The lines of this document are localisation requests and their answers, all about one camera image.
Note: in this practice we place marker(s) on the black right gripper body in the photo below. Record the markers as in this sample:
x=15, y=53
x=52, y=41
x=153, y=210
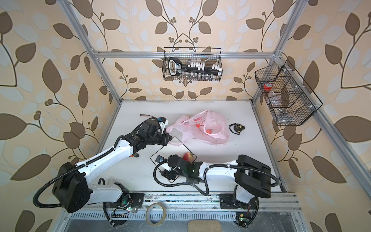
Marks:
x=172, y=174

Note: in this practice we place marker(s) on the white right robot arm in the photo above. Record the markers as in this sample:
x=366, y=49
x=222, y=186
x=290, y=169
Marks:
x=253, y=179

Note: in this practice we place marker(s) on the white square board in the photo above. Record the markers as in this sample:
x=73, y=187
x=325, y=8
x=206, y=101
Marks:
x=161, y=156

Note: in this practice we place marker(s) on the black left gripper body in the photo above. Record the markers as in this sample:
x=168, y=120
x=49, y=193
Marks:
x=162, y=138

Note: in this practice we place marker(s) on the pink plastic bag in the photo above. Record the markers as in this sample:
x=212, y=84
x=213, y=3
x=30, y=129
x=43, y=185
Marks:
x=193, y=128

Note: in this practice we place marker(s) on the black yellow tape measure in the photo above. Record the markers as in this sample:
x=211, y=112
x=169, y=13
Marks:
x=236, y=128

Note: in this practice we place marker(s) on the black pliers red handles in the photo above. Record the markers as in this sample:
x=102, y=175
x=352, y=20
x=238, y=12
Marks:
x=136, y=155

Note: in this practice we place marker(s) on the brown pad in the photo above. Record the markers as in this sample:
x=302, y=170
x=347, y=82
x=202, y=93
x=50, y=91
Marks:
x=204, y=226

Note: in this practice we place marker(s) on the tape roll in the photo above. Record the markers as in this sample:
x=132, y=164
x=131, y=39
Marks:
x=155, y=214

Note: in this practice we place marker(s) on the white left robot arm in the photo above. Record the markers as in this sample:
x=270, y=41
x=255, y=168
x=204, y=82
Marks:
x=72, y=189

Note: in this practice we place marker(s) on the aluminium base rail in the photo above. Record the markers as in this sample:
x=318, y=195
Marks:
x=224, y=201

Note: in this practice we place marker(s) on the black wire side basket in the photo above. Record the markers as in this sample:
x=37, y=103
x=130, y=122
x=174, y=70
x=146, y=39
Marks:
x=289, y=97

